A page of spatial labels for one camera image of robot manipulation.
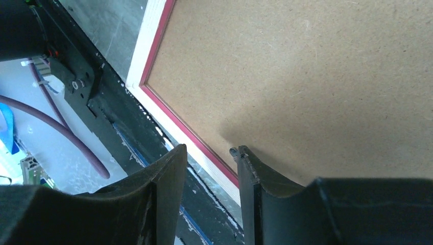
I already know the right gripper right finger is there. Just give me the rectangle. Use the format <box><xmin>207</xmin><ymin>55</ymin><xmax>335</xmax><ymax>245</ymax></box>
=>
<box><xmin>236</xmin><ymin>145</ymin><xmax>432</xmax><ymax>244</ymax></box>

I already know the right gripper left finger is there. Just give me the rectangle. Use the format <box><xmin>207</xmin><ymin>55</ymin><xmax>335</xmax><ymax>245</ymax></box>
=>
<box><xmin>1</xmin><ymin>144</ymin><xmax>187</xmax><ymax>244</ymax></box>

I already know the brown frame backing board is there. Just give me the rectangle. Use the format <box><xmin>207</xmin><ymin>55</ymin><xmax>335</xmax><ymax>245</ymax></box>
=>
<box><xmin>148</xmin><ymin>1</ymin><xmax>432</xmax><ymax>184</ymax></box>

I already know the pink wooden picture frame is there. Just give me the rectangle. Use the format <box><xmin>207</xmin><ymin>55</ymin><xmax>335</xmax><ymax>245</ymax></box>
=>
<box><xmin>125</xmin><ymin>1</ymin><xmax>240</xmax><ymax>205</ymax></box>

